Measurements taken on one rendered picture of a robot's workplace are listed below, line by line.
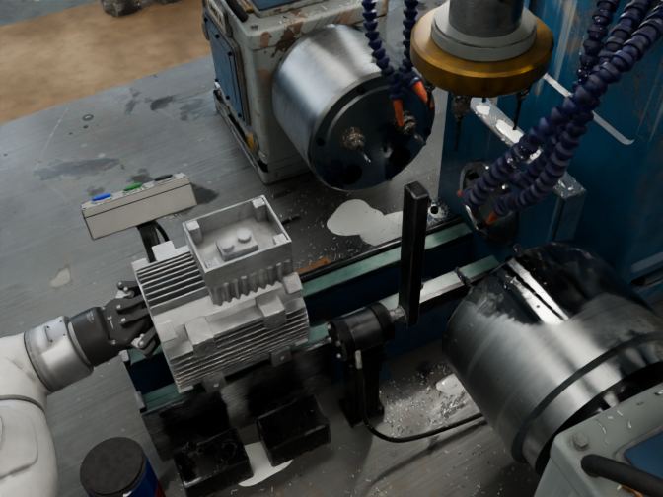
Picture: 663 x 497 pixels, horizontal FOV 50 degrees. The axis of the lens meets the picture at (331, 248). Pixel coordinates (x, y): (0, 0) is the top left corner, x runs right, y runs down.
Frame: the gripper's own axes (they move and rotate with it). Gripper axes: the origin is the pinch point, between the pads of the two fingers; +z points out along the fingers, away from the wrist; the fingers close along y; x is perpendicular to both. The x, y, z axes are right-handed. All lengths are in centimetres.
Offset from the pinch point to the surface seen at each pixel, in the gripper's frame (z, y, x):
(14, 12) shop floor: -35, 314, 104
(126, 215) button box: -8.7, 19.5, -0.1
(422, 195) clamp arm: 25.0, -14.8, -14.7
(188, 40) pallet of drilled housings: 34, 218, 98
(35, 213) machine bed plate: -28, 58, 23
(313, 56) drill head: 30.4, 32.8, -3.8
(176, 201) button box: -1.0, 19.2, 1.3
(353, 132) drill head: 30.4, 19.6, 3.8
